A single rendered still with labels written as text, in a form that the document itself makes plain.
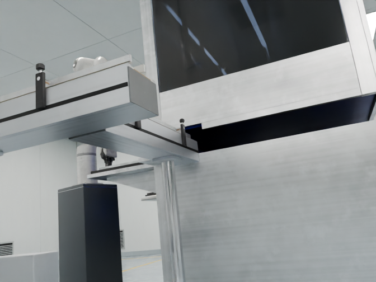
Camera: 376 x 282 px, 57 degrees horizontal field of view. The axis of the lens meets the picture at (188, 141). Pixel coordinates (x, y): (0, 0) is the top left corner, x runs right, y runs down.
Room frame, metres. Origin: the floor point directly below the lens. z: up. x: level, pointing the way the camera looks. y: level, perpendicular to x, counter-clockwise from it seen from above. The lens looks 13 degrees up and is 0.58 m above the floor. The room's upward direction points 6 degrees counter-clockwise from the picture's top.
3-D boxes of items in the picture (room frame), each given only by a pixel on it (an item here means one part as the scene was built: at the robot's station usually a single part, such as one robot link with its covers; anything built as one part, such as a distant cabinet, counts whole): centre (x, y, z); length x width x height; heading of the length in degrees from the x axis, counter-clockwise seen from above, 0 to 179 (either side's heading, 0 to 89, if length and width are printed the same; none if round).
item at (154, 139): (1.22, 0.14, 0.92); 0.69 x 0.15 x 0.16; 158
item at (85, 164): (2.08, 0.63, 0.95); 0.19 x 0.19 x 0.18
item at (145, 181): (1.77, 0.29, 0.79); 0.34 x 0.03 x 0.13; 68
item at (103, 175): (2.00, 0.19, 0.87); 0.70 x 0.48 x 0.02; 158
